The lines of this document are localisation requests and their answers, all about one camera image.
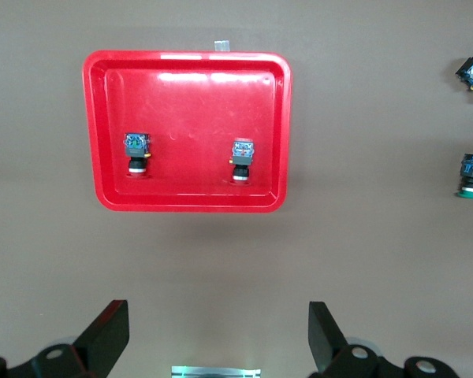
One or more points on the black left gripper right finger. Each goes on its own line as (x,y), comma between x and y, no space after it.
(325,338)

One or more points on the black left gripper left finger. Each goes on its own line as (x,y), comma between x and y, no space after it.
(102,338)

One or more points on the red button switch green-marked label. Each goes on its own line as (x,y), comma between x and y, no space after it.
(136,147)

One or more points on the red button switch red-marked label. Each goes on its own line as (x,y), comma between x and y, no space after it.
(242,155)

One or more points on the red plastic tray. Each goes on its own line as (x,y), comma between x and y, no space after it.
(189,110)

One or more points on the white tape piece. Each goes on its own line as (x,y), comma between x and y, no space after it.
(222,45)

